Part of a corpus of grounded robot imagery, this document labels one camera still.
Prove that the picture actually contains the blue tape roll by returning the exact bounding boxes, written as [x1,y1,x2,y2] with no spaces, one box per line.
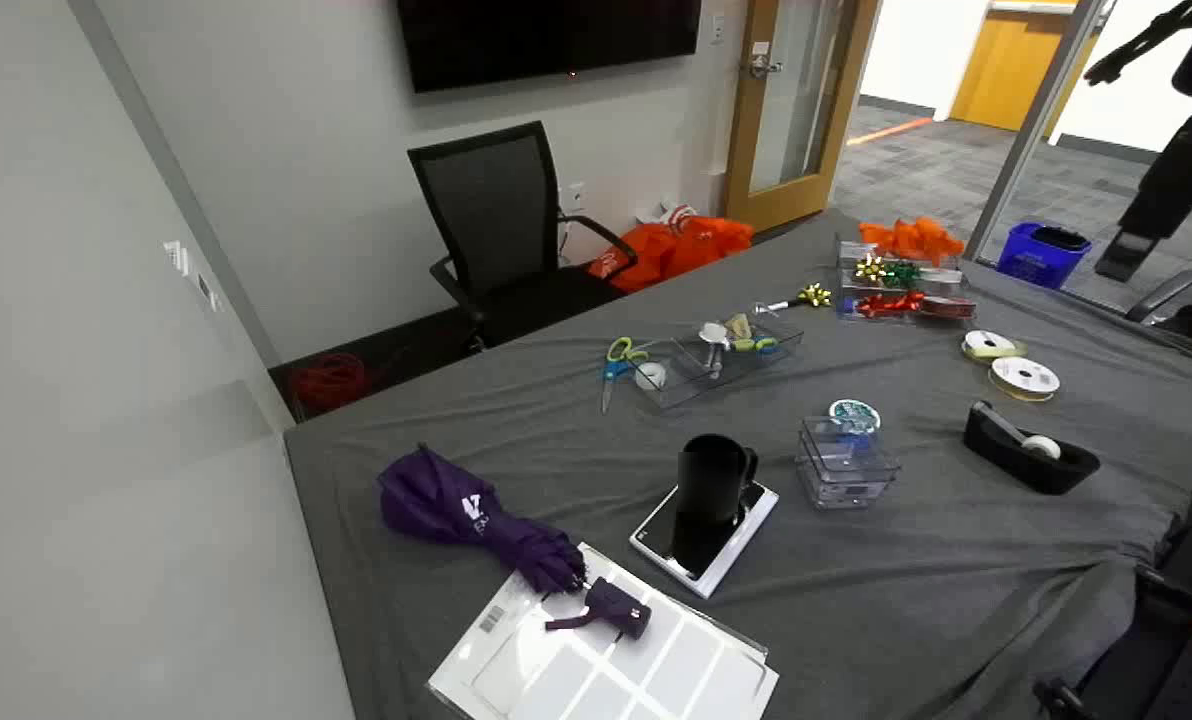
[824,393,886,438]

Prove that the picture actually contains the small shallow clear tray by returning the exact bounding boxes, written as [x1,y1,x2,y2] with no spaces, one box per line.
[633,350,707,416]

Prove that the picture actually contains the yellow green small object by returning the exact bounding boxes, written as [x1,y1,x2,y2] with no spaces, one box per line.
[728,314,785,360]

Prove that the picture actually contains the long shallow clear tray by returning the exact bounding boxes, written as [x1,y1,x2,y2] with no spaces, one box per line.
[667,314,808,398]

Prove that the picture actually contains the deep clear plastic tray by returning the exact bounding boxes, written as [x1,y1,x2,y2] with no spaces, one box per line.
[791,407,903,516]

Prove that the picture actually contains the clear compartment organizer tray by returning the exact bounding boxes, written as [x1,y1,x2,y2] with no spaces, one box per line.
[830,236,980,325]

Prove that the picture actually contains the orange plastic bag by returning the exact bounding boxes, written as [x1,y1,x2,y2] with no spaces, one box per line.
[589,212,761,299]

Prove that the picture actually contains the black mug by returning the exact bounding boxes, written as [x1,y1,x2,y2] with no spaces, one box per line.
[667,432,764,580]

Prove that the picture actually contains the black mesh office chair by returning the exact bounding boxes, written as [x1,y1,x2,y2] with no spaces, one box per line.
[405,119,641,357]

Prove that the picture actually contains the purple folded umbrella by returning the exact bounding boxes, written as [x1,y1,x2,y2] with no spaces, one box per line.
[375,444,589,601]

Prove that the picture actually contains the gold gift bow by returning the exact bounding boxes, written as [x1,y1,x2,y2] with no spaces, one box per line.
[791,278,839,314]
[849,251,890,291]

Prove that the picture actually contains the purple umbrella sleeve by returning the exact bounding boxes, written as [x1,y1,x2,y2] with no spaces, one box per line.
[541,575,655,644]

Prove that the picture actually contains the wooden door with glass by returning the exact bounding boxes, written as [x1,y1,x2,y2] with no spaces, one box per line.
[721,0,885,241]

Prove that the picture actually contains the red gift bow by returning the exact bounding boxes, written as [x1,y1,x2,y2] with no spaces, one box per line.
[854,286,923,325]

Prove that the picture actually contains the white label sheet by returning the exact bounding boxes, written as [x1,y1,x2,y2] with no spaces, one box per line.
[423,541,785,720]

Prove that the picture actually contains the red ribbon spool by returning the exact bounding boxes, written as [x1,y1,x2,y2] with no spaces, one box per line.
[910,291,980,329]

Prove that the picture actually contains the white ribbon spool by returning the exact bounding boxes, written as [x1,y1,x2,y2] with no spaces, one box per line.
[989,350,1068,402]
[956,329,1027,367]

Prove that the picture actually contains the black rectangular case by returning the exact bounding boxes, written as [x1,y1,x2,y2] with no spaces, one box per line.
[958,398,1102,499]

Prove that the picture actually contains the grey tablecloth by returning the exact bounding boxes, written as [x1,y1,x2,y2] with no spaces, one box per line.
[278,202,1192,720]

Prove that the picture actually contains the blue bin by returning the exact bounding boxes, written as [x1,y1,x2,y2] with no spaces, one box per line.
[993,219,1097,291]

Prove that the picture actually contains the yellow wooden door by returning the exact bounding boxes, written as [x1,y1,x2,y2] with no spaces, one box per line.
[947,2,1078,134]

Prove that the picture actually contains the person in dark clothes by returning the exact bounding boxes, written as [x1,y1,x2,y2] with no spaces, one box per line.
[1078,0,1192,283]

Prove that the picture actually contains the blue green handled scissors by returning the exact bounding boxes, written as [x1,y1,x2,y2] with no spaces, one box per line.
[597,333,655,416]

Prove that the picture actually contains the red coiled cable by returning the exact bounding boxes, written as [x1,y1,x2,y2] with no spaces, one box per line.
[282,347,378,419]

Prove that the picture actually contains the black wall television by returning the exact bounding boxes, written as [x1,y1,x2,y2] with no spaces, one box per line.
[395,0,705,97]

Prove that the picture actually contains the white wall switch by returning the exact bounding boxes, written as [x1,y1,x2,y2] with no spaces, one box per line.
[158,236,201,278]

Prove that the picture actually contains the grey metal frame post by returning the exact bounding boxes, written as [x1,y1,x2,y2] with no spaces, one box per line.
[963,0,1114,260]

